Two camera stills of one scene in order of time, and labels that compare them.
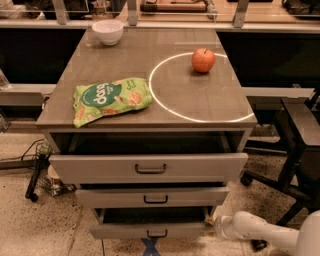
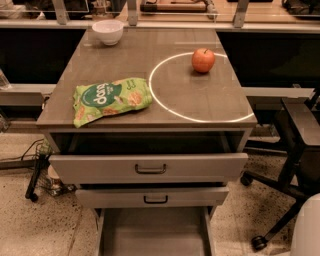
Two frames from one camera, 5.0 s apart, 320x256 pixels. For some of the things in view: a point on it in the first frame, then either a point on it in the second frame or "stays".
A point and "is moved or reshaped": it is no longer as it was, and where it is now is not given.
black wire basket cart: x=40 y=177 stays
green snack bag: x=96 y=99 stays
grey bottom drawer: x=151 y=222 is moved or reshaped
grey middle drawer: x=152 y=197 stays
